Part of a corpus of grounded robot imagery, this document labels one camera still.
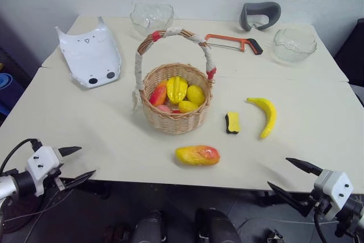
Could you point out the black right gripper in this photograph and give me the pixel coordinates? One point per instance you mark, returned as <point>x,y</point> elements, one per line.
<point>316,204</point>

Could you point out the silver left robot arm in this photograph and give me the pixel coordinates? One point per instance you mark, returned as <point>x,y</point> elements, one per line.
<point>12,183</point>

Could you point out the yellow black sponge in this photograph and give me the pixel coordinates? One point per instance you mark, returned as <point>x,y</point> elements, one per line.
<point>233,122</point>

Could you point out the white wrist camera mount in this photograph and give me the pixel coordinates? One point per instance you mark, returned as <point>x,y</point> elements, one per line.
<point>335,189</point>
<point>42,160</point>

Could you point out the blue foam roll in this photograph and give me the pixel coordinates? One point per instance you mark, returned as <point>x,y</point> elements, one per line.
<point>10,92</point>

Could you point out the white plastic robot shell cover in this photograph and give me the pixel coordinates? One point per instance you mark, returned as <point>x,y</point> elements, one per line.
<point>88,55</point>

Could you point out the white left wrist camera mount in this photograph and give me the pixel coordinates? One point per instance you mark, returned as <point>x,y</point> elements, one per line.
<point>42,160</point>

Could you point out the dark rounded shape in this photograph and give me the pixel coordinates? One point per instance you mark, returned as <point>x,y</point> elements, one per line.
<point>217,227</point>
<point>149,228</point>

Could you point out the yellow starfruit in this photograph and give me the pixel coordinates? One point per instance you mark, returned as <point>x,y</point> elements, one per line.
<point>176,89</point>

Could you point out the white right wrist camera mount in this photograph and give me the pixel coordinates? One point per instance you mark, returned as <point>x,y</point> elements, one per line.
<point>335,189</point>

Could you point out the pink peach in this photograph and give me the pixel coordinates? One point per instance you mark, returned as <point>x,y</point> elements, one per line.
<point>164,109</point>

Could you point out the yellow red mango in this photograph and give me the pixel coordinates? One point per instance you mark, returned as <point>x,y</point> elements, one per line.
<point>196,156</point>

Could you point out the clear glass bowl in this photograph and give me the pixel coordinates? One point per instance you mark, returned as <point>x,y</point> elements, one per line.
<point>294,46</point>
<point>152,19</point>

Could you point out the yellow banana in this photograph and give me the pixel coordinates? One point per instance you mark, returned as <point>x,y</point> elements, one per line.
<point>270,115</point>

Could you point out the black chair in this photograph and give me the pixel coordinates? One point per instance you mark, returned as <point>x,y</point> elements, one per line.
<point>352,55</point>

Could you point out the orange black hacksaw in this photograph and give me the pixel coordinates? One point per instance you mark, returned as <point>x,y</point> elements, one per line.
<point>254,46</point>

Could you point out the small yellow lemon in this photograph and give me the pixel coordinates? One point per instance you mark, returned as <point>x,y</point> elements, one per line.
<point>187,107</point>

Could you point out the large yellow lemon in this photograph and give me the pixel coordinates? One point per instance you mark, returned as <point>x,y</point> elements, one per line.
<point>196,95</point>

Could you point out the grey headset face pad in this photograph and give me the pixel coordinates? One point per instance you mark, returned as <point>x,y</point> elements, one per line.
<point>274,12</point>

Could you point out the red orange mango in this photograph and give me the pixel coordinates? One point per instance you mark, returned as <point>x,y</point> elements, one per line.
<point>159,93</point>

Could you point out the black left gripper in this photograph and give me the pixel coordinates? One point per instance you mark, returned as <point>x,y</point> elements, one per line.
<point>59,180</point>

